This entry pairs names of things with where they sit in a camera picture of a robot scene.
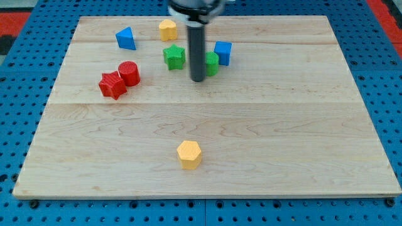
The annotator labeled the yellow heart block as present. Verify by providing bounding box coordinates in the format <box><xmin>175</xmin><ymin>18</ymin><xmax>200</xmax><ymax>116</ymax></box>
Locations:
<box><xmin>158</xmin><ymin>19</ymin><xmax>178</xmax><ymax>41</ymax></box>

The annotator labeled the blue triangle block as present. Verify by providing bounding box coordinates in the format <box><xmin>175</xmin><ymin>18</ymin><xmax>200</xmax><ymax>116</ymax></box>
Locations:
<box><xmin>116</xmin><ymin>27</ymin><xmax>136</xmax><ymax>50</ymax></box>

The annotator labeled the green cylinder block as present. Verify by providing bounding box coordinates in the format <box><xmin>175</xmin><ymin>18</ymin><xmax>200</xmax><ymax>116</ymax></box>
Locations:
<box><xmin>206</xmin><ymin>51</ymin><xmax>219</xmax><ymax>77</ymax></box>

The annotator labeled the red cylinder block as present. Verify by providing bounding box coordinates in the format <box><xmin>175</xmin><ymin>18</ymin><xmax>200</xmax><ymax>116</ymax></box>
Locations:
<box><xmin>118</xmin><ymin>61</ymin><xmax>141</xmax><ymax>87</ymax></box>

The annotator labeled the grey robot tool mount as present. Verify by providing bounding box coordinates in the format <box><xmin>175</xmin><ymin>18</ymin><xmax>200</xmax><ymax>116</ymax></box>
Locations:
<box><xmin>168</xmin><ymin>0</ymin><xmax>225</xmax><ymax>24</ymax></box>

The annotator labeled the blue cube block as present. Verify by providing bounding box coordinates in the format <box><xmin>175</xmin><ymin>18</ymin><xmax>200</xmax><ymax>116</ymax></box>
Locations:
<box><xmin>214</xmin><ymin>41</ymin><xmax>232</xmax><ymax>66</ymax></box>

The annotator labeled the light wooden board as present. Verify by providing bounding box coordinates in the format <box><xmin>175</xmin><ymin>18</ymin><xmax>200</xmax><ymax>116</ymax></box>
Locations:
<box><xmin>13</xmin><ymin>16</ymin><xmax>401</xmax><ymax>200</ymax></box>

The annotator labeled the yellow hexagon block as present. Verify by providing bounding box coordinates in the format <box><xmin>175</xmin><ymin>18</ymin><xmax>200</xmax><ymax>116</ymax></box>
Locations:
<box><xmin>177</xmin><ymin>141</ymin><xmax>202</xmax><ymax>170</ymax></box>

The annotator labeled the red star block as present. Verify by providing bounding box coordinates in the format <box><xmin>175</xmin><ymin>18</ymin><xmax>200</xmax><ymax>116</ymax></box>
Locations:
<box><xmin>99</xmin><ymin>71</ymin><xmax>127</xmax><ymax>100</ymax></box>

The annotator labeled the green star block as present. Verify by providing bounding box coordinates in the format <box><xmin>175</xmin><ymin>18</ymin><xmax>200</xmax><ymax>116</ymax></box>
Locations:
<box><xmin>163</xmin><ymin>44</ymin><xmax>186</xmax><ymax>70</ymax></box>

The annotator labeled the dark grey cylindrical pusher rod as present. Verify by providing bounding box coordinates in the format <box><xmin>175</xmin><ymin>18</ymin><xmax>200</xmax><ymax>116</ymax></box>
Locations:
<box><xmin>187</xmin><ymin>26</ymin><xmax>206</xmax><ymax>82</ymax></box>

